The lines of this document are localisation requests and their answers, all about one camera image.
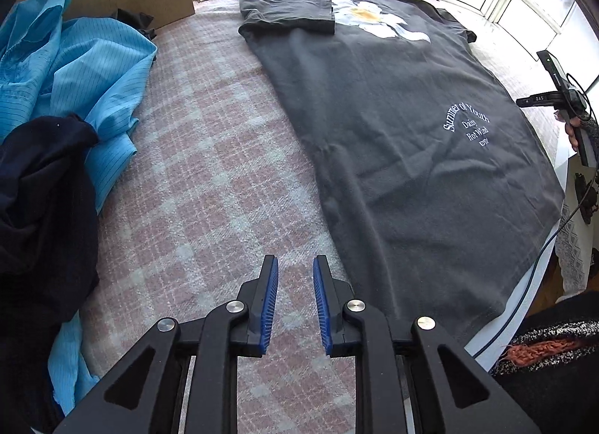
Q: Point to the navy garment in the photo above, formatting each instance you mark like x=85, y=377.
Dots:
x=42, y=209

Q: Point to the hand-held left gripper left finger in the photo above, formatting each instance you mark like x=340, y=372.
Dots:
x=269, y=303

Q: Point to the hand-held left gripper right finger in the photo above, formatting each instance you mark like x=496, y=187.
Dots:
x=323, y=303

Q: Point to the dark object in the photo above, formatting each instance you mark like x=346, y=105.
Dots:
x=581, y=181

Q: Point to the dark grey flower-print t-shirt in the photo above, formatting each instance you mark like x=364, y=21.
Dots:
x=397, y=158

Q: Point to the black garment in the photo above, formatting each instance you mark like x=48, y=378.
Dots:
x=135, y=20

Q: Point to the blue striped jacket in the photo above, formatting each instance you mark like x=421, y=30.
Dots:
x=93, y=64

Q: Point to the person's right hand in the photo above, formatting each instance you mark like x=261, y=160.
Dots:
x=570, y=130

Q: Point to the person's black knit sweater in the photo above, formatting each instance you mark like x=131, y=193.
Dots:
x=561, y=368

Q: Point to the white lace cloth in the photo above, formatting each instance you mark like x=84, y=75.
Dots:
x=578, y=251

